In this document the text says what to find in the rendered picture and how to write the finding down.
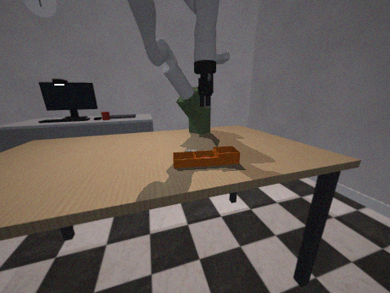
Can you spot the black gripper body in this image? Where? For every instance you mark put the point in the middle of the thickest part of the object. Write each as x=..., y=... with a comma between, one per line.
x=203, y=67

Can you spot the orange open-top bins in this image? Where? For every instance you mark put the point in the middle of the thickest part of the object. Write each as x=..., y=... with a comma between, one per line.
x=221, y=155

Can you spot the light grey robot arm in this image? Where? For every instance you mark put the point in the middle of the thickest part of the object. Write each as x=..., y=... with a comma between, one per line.
x=159, y=52

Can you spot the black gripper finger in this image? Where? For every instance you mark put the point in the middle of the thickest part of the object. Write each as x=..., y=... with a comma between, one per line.
x=208, y=89
x=200, y=92

